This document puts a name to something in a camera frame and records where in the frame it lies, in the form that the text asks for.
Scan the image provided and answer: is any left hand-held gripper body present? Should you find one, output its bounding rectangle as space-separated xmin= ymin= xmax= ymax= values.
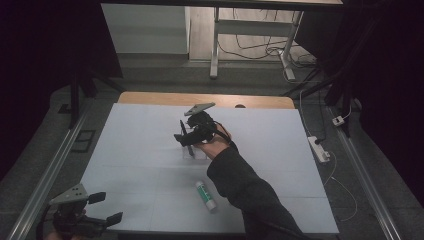
xmin=48 ymin=183 xmax=109 ymax=239

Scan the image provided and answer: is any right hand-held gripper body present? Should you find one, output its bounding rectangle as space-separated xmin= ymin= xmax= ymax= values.
xmin=183 ymin=102 xmax=218 ymax=145

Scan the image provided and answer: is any black pen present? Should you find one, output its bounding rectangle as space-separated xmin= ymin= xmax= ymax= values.
xmin=179 ymin=119 xmax=196 ymax=158

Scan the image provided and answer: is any person's right hand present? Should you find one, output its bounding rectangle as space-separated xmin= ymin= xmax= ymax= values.
xmin=194 ymin=123 xmax=232 ymax=161

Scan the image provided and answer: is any person's left hand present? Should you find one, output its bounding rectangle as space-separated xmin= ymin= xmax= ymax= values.
xmin=44 ymin=229 xmax=88 ymax=240

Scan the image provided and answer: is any wooden table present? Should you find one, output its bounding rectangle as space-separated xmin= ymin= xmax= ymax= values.
xmin=117 ymin=91 xmax=296 ymax=110

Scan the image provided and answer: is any white green glue stick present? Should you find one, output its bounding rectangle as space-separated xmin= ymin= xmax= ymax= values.
xmin=195 ymin=180 xmax=218 ymax=212

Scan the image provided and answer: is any white table mat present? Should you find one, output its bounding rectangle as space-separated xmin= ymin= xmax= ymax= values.
xmin=76 ymin=102 xmax=340 ymax=234

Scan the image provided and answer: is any black metal stand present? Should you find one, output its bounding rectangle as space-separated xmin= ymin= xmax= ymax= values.
xmin=286 ymin=63 xmax=354 ymax=138
xmin=68 ymin=66 xmax=124 ymax=130

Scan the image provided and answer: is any white standing desk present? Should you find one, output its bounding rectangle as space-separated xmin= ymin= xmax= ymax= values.
xmin=99 ymin=0 xmax=344 ymax=82

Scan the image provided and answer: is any white power strip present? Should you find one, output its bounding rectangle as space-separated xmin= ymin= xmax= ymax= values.
xmin=307 ymin=135 xmax=331 ymax=164

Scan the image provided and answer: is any black curtain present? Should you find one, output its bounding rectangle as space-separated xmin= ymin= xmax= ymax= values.
xmin=294 ymin=0 xmax=424 ymax=204
xmin=0 ymin=0 xmax=124 ymax=183

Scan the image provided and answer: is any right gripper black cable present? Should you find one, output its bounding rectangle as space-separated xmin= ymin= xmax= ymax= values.
xmin=212 ymin=123 xmax=232 ymax=145

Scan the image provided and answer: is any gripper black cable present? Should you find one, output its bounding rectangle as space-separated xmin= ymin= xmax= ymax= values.
xmin=212 ymin=123 xmax=232 ymax=145
xmin=35 ymin=203 xmax=52 ymax=240

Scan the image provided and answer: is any aluminium rail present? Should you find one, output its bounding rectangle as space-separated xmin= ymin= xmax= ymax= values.
xmin=328 ymin=106 xmax=403 ymax=240
xmin=6 ymin=108 xmax=93 ymax=240

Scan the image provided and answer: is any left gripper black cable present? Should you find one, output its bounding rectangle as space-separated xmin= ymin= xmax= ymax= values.
xmin=35 ymin=203 xmax=52 ymax=240

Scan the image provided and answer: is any black floor frame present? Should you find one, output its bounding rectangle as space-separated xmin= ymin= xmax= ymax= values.
xmin=70 ymin=129 xmax=97 ymax=154

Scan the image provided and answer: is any black floor cable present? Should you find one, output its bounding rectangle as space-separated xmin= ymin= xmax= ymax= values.
xmin=218 ymin=8 xmax=318 ymax=68

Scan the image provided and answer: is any black plug cable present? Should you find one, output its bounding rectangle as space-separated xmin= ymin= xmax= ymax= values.
xmin=314 ymin=89 xmax=327 ymax=146

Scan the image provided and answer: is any thin white cable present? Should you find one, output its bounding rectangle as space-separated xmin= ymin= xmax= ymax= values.
xmin=322 ymin=150 xmax=359 ymax=223

